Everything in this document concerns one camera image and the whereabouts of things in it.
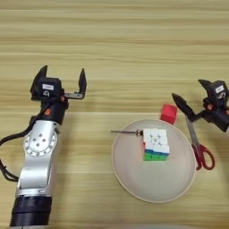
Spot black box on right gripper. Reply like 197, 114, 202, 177
206, 80, 229, 105

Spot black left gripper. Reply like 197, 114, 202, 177
30, 64, 88, 125

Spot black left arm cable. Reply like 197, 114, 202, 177
0, 113, 46, 182

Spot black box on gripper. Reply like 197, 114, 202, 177
30, 76, 64, 102
206, 80, 229, 105

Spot small red cube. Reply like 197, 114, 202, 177
159, 103, 179, 125

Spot screwdriver with amber handle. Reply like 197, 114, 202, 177
110, 129, 145, 137

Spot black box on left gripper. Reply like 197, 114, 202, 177
30, 76, 64, 102

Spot round beige plate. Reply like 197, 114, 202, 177
111, 118, 197, 204

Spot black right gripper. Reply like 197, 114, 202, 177
172, 79, 229, 133

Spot multicoloured puzzle cube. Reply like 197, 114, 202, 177
142, 127, 171, 162

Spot red-handled scissors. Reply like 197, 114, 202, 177
184, 114, 216, 172

